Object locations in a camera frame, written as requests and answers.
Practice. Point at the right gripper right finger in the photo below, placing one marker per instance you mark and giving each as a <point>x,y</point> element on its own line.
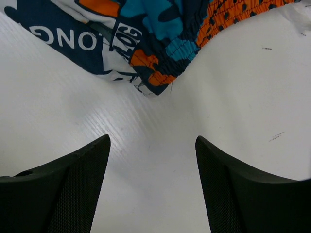
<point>240,198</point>

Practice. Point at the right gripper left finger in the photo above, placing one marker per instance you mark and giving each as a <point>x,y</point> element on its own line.
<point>58,197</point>

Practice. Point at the colourful patterned shorts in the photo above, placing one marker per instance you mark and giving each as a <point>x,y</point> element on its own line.
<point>146,42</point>

